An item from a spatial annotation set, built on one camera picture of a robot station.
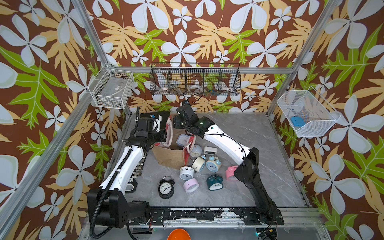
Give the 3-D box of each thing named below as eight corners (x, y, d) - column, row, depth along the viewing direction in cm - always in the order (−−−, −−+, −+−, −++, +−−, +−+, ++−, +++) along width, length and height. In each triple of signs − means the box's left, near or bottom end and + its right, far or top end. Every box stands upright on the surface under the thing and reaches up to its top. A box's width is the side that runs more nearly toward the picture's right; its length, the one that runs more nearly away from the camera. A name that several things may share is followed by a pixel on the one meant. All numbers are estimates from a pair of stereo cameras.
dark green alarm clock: (207, 190, 84) (208, 185, 77) (206, 179, 88) (207, 174, 81) (221, 190, 84) (224, 185, 78) (220, 179, 88) (222, 174, 81)
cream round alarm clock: (190, 169, 92) (190, 164, 87) (200, 157, 97) (200, 152, 92) (198, 174, 90) (198, 170, 84) (207, 162, 95) (208, 157, 90)
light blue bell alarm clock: (205, 167, 93) (206, 160, 85) (210, 161, 95) (212, 154, 88) (214, 175, 90) (217, 168, 82) (220, 168, 92) (222, 161, 85)
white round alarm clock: (179, 180, 87) (178, 175, 81) (180, 171, 91) (179, 165, 85) (195, 180, 88) (195, 175, 81) (195, 171, 91) (195, 165, 85)
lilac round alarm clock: (186, 195, 82) (186, 191, 77) (183, 186, 85) (182, 181, 80) (199, 189, 84) (199, 184, 79) (195, 180, 87) (195, 176, 82)
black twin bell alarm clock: (158, 198, 82) (157, 196, 78) (161, 178, 89) (159, 175, 86) (173, 198, 82) (172, 196, 79) (175, 178, 89) (174, 175, 86)
